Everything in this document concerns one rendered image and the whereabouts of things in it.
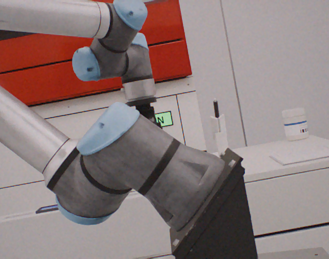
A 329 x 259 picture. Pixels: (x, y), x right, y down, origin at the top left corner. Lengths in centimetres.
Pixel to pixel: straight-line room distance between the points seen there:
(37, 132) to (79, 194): 14
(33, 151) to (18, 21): 25
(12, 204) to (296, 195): 103
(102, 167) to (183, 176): 14
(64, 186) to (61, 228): 33
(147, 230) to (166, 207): 39
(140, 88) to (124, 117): 39
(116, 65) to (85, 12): 18
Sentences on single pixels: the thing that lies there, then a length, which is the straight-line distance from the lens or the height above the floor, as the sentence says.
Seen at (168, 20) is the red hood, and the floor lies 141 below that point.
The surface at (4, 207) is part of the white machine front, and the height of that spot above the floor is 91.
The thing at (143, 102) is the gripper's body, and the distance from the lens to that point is 149.
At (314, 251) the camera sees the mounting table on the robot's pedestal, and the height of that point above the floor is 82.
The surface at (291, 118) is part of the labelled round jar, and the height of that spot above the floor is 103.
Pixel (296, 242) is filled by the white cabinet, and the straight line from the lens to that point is 153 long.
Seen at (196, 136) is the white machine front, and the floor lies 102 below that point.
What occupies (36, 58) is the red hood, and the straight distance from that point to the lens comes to 208.
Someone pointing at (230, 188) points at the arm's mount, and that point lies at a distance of 105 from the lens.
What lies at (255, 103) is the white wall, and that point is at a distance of 360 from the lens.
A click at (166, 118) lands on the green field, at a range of 209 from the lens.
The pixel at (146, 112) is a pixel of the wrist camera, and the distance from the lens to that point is 149.
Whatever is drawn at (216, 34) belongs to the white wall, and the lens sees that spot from 360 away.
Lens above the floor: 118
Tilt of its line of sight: 3 degrees down
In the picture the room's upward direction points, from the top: 11 degrees counter-clockwise
